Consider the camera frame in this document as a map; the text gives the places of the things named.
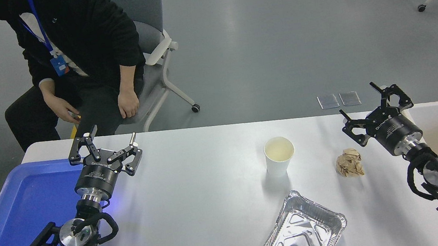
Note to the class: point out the grey office chair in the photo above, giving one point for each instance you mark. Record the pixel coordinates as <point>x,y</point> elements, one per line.
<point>148,34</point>

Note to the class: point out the crumpled tan paper ball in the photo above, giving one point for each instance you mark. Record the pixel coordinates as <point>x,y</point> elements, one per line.
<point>349,163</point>

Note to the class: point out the person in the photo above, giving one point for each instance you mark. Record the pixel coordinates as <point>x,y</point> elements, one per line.
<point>82,35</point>

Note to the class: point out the white paper cup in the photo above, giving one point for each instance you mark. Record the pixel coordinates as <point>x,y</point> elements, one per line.
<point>276,166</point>

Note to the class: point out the person's right hand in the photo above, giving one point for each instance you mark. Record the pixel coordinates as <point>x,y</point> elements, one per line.
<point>60,106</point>

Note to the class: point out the clear floor plate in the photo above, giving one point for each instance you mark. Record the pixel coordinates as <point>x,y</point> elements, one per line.
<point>350,98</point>
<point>328,101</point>

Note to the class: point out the person's left hand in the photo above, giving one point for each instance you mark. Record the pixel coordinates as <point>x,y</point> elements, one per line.
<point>128,103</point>

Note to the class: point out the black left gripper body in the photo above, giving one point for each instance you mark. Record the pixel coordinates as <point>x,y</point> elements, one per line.
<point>97,174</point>

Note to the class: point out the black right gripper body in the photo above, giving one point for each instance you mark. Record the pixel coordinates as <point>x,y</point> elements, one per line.
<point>395,129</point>

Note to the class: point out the silver foil tray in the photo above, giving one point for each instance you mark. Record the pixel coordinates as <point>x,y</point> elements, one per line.
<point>299,236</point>

